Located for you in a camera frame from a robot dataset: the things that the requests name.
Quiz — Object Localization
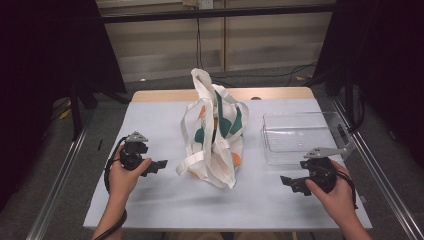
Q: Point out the person's left hand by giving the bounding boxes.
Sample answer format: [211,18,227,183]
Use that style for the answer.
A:
[107,145,153,203]

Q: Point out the aluminium frame rail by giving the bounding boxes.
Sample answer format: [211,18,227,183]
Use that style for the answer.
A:
[331,97,424,240]
[25,108,98,240]

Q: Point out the black power cable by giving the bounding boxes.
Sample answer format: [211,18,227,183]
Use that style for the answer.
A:
[194,17,318,88]

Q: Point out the black horizontal bar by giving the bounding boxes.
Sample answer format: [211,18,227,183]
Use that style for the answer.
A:
[99,3,337,25]

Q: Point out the black curtain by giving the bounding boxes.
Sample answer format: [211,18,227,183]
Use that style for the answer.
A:
[0,0,128,213]
[312,0,424,169]

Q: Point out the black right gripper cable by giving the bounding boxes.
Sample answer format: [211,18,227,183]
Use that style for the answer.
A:
[319,165,359,211]

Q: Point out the pale table mat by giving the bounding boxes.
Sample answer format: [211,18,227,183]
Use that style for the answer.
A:
[83,98,373,232]

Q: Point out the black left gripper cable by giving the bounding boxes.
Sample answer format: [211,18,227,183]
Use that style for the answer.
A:
[93,135,135,240]

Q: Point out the white printed tote bag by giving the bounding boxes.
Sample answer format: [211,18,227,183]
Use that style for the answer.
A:
[175,67,250,190]

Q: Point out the person's right hand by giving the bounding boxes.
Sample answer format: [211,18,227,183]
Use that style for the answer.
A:
[304,159,358,223]

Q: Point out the clear plastic container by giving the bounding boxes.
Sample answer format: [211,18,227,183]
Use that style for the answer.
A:
[261,111,356,167]

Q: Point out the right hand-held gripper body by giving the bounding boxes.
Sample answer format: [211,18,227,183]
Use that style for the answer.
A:
[299,146,348,195]

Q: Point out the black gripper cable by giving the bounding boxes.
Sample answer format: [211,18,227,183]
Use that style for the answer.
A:
[93,135,135,240]
[319,165,359,211]

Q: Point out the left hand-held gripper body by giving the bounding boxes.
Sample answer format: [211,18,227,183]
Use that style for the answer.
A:
[119,130,150,172]

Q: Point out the black stand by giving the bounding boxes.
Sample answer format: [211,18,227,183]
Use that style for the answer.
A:
[67,81,85,142]
[342,64,357,132]

